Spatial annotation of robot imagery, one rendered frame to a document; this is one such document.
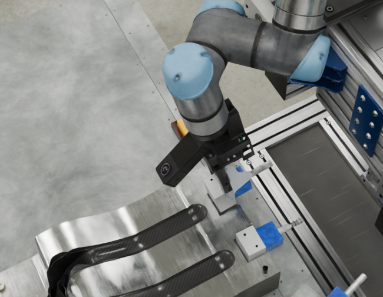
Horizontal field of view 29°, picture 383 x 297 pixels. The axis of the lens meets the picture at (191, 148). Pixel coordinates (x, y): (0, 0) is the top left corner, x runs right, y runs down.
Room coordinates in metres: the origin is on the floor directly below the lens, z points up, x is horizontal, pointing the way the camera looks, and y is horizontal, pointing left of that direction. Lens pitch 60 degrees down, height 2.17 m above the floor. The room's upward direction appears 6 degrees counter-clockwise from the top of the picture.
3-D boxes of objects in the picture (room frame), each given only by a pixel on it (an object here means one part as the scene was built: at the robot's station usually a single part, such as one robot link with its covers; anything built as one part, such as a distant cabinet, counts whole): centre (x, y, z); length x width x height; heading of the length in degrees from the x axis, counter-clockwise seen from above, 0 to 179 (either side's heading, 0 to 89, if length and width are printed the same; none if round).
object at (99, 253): (0.49, 0.12, 0.92); 0.35 x 0.16 x 0.09; 112
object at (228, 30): (0.74, -0.07, 1.24); 0.11 x 0.11 x 0.08; 65
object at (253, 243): (0.54, -0.13, 0.89); 0.13 x 0.05 x 0.05; 112
